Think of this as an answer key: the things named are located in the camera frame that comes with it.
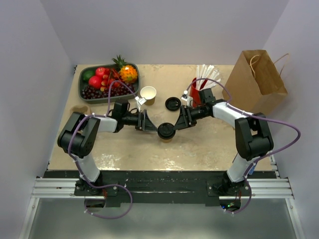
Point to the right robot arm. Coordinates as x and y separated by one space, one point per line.
252 136

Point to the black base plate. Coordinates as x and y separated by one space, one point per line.
157 187

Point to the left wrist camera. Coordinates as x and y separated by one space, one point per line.
140 101

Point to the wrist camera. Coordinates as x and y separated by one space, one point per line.
186 97
140 101

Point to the dark grape bunch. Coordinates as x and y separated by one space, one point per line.
90 93

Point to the red cherries cluster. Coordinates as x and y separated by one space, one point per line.
108 79

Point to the green lime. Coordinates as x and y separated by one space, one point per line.
88 74

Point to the cardboard cup carrier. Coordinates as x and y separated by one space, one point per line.
83 109

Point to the brown paper bag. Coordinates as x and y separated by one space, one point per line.
255 85

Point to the aluminium frame rail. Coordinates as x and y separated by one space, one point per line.
268 213

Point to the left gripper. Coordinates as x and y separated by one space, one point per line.
147 124

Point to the black cup lid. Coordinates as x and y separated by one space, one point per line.
173 104
166 131

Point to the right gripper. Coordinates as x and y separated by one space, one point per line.
185 119

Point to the red apple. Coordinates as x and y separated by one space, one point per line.
102 71
95 82

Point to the grey fruit tray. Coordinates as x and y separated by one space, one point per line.
82 84

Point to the brown paper cup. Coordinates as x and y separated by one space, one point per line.
166 140
149 94

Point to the blue razor package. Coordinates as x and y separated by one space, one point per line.
252 169

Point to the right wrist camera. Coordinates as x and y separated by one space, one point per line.
186 97

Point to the orange toy pineapple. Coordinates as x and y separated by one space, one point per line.
126 71

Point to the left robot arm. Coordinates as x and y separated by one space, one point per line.
79 134

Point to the red plastic cup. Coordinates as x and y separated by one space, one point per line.
198 96

